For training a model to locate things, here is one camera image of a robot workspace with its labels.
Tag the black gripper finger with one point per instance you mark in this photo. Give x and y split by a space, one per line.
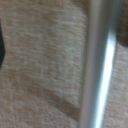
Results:
1 50

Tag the light wooden drawer front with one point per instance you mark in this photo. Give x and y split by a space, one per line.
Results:
43 66

